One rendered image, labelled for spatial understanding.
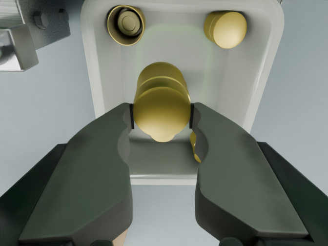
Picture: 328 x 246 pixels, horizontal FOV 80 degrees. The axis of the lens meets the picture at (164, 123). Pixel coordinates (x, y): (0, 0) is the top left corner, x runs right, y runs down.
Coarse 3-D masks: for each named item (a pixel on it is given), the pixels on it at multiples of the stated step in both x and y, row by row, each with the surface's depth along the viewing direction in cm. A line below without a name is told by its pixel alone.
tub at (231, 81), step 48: (96, 0) 15; (144, 0) 16; (192, 0) 16; (240, 0) 16; (96, 48) 17; (144, 48) 24; (192, 48) 24; (240, 48) 22; (96, 96) 20; (192, 96) 28; (240, 96) 22; (144, 144) 32
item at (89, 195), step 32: (96, 128) 9; (128, 128) 11; (64, 160) 7; (96, 160) 7; (64, 192) 6; (96, 192) 6; (128, 192) 6; (32, 224) 5; (64, 224) 5; (96, 224) 5; (128, 224) 7
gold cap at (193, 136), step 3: (192, 132) 31; (192, 135) 30; (195, 135) 30; (192, 138) 30; (195, 138) 29; (192, 141) 30; (195, 141) 29; (192, 144) 29; (192, 147) 29; (195, 156) 28; (195, 159) 28; (198, 159) 28
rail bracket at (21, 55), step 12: (0, 24) 11; (12, 24) 12; (24, 24) 12; (0, 36) 11; (12, 36) 11; (24, 36) 12; (0, 48) 11; (12, 48) 11; (24, 48) 12; (0, 60) 11; (12, 60) 11; (24, 60) 12; (36, 60) 13
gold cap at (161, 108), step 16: (160, 64) 13; (144, 80) 12; (160, 80) 11; (176, 80) 12; (144, 96) 10; (160, 96) 10; (176, 96) 11; (144, 112) 11; (160, 112) 11; (176, 112) 11; (144, 128) 12; (160, 128) 12; (176, 128) 12
